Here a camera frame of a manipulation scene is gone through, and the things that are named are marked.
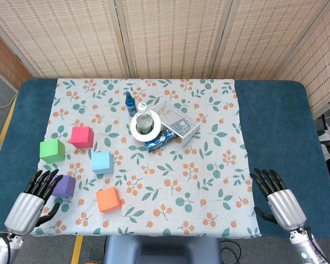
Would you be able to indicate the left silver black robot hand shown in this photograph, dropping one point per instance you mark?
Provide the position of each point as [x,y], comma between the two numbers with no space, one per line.
[23,213]

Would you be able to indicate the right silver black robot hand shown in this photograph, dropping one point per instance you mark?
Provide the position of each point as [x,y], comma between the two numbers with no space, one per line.
[286,207]

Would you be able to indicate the purple foam cube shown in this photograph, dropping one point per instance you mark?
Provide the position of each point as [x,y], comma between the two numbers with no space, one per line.
[66,187]

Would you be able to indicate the green foam cube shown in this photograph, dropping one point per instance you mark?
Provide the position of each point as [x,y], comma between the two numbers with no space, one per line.
[50,149]

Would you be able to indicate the orange foam cube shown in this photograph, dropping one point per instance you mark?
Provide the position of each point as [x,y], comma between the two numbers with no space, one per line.
[107,199]

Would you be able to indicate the light blue foam cube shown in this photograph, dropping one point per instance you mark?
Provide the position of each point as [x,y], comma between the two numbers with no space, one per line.
[101,162]

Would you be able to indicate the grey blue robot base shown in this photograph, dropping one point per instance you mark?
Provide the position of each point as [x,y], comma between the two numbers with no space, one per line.
[162,247]

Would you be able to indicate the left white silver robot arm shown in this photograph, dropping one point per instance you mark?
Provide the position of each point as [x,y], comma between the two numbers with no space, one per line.
[2,247]

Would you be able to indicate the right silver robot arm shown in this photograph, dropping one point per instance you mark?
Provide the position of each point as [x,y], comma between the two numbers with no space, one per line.
[302,247]

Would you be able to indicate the blue felt table cover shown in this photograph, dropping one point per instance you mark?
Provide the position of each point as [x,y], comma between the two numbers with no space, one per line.
[277,123]

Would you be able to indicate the pink foam cube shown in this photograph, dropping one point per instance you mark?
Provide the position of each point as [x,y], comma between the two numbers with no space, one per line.
[81,136]

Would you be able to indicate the floral patterned tablecloth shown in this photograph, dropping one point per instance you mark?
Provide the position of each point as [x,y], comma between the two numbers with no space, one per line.
[167,170]

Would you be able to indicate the white mesh tray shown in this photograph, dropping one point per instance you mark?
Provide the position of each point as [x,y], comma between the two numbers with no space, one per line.
[176,118]

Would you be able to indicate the blue tissue pack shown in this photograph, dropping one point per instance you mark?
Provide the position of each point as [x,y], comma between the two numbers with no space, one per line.
[156,143]

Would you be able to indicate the beige woven screen panel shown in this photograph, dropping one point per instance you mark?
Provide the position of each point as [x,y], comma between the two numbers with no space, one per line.
[173,38]
[66,38]
[264,38]
[321,63]

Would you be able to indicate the white tape roll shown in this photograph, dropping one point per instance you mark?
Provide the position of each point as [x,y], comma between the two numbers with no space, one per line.
[156,132]

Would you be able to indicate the clear plastic water bottle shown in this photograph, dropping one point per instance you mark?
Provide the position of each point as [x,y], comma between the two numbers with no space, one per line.
[144,121]

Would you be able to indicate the small blue spray bottle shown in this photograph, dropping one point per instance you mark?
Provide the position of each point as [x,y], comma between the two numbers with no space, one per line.
[131,105]

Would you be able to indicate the brown woven screen panel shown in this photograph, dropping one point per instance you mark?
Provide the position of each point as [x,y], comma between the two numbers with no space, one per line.
[2,60]

